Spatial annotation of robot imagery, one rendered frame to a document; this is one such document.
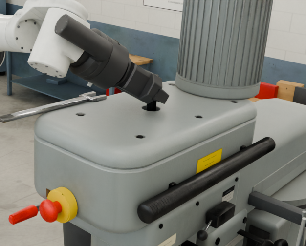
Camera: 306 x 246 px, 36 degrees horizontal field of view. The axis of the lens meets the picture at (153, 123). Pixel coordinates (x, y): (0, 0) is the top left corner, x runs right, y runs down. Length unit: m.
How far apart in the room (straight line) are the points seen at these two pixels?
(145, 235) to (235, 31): 0.46
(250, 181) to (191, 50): 0.36
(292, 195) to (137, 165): 0.76
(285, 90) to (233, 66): 3.85
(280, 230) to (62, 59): 0.82
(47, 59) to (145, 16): 5.64
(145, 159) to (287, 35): 4.67
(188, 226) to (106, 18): 5.99
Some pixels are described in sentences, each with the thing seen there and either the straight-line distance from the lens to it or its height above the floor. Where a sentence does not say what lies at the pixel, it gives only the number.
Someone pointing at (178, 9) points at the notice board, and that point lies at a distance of 6.06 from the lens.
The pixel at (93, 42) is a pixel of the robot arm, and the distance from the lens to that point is 0.77.
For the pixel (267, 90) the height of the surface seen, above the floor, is 0.98.
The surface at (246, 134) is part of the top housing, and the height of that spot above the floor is 1.83.
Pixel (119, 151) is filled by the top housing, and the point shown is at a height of 1.89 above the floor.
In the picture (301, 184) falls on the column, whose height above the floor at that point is 1.56.
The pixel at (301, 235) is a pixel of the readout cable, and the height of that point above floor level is 1.61.
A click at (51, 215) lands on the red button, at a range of 0.82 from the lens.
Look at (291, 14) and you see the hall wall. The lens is 5.35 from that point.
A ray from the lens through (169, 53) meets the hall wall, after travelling 6.18.
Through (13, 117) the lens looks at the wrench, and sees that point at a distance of 0.86.
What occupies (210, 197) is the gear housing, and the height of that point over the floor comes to 1.71.
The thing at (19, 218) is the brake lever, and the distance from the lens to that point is 0.93.
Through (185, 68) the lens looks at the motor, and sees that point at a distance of 1.08.
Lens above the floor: 2.18
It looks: 20 degrees down
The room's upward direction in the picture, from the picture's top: 5 degrees clockwise
